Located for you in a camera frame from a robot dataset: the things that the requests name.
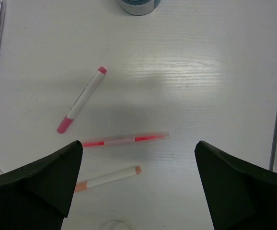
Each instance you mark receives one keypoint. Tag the pink capped white marker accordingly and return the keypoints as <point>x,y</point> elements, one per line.
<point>82,99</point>

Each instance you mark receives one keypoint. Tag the peach capped white marker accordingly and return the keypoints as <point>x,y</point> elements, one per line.
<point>104,179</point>

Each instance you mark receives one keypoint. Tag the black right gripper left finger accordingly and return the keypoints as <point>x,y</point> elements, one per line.
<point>38,196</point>

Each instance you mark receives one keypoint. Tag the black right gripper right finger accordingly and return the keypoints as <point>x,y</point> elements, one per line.
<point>240,195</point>

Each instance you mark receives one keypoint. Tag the red pen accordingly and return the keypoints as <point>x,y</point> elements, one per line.
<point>125,139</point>

